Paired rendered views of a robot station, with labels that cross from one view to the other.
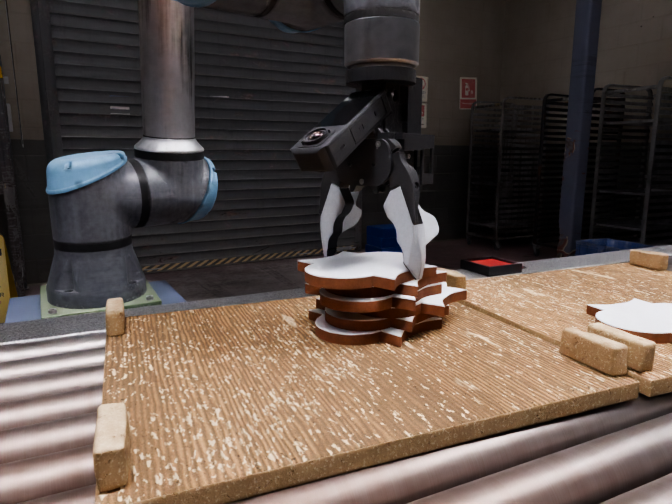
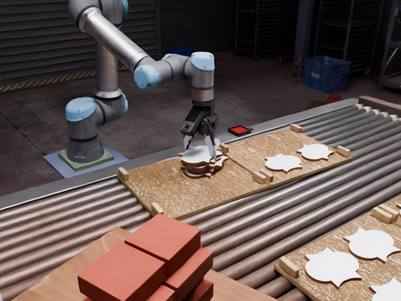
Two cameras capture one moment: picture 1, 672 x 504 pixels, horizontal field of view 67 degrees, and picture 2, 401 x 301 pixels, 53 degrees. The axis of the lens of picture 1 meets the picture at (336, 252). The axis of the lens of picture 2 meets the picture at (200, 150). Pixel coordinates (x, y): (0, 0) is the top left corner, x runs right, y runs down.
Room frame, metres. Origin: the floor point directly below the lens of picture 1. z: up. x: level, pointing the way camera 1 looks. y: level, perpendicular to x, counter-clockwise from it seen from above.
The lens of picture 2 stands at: (-0.74, 0.18, 1.64)
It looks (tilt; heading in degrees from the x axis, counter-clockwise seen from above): 26 degrees down; 350
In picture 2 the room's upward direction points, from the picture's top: straight up
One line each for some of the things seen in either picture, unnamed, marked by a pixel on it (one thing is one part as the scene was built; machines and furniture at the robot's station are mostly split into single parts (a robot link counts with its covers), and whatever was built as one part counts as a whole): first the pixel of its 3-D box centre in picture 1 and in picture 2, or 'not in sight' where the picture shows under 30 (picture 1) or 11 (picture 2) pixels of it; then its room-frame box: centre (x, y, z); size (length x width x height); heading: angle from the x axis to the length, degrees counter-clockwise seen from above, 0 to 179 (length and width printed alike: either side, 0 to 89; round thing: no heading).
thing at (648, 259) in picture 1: (648, 259); (295, 128); (0.83, -0.52, 0.95); 0.06 x 0.02 x 0.03; 22
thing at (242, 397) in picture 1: (331, 352); (190, 181); (0.48, 0.00, 0.93); 0.41 x 0.35 x 0.02; 113
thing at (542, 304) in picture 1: (635, 306); (281, 153); (0.63, -0.39, 0.93); 0.41 x 0.35 x 0.02; 112
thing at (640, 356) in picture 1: (618, 346); (266, 175); (0.44, -0.26, 0.95); 0.06 x 0.02 x 0.03; 22
